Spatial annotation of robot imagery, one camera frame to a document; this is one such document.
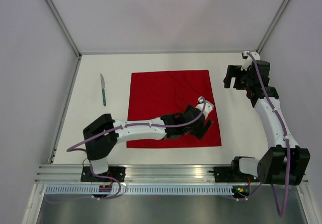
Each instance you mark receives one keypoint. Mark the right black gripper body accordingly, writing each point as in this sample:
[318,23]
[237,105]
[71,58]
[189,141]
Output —
[248,81]

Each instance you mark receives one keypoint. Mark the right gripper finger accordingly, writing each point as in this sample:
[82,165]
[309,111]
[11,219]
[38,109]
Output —
[230,74]
[238,84]

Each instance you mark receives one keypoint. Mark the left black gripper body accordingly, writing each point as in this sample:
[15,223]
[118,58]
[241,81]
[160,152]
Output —
[189,107]

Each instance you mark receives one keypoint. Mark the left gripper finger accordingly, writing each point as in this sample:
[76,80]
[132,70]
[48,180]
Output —
[199,131]
[208,125]

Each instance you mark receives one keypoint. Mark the red cloth napkin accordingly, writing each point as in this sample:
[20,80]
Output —
[154,94]

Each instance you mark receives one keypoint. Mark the green handled knife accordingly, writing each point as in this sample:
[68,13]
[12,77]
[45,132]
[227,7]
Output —
[103,89]

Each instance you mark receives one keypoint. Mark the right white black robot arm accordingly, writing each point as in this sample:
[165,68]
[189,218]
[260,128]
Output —
[285,161]

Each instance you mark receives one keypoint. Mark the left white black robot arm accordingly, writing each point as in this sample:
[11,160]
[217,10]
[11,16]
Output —
[105,132]

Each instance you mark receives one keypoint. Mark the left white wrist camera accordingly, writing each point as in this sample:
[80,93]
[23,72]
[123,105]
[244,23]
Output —
[204,106]

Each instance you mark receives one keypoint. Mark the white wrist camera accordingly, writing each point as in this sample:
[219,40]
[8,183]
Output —
[248,57]
[204,106]

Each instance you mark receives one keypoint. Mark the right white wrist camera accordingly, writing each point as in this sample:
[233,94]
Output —
[248,57]

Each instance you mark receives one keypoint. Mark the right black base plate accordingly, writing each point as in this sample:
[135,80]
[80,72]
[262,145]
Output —
[225,174]

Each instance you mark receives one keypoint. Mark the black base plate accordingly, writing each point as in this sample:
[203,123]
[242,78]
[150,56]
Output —
[115,172]
[225,174]

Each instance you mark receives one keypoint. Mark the white slotted cable duct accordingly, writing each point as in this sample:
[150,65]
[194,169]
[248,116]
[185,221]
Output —
[140,189]

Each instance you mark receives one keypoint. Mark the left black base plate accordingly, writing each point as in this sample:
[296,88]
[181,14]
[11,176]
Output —
[115,172]

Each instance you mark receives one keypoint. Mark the right aluminium frame post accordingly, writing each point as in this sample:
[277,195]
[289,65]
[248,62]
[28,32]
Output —
[278,15]

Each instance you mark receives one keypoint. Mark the aluminium frame post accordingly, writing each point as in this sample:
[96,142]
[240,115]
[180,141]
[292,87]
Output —
[278,15]
[60,22]

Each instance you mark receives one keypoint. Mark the aluminium front rail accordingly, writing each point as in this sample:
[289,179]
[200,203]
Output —
[136,174]

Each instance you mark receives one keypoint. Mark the left aluminium frame post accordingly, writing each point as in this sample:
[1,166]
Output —
[60,22]

